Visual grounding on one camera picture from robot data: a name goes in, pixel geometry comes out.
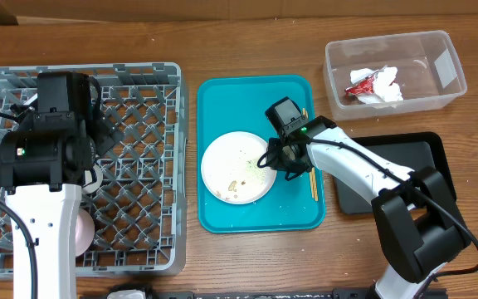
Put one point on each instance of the pink shallow bowl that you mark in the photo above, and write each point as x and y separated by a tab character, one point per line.
85	232

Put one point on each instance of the large white plate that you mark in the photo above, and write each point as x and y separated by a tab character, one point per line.
229	168

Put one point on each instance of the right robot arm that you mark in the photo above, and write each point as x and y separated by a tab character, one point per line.
419	224

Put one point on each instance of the black rectangular tray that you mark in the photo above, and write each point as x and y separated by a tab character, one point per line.
414	150

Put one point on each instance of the red snack wrapper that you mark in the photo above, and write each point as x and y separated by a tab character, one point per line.
363	87

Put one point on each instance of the white napkin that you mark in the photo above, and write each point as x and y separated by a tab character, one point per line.
385	87

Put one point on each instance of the cream white cup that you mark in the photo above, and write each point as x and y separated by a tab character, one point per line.
91	182

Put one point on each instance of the grey plastic dish rack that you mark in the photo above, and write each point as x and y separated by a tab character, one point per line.
139	210

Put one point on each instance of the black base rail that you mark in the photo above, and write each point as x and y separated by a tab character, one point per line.
337	293

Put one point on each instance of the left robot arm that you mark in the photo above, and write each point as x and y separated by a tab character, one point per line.
43	164

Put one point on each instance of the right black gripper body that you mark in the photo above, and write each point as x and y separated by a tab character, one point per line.
279	161

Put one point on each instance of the teal plastic serving tray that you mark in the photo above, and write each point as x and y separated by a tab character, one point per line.
239	104

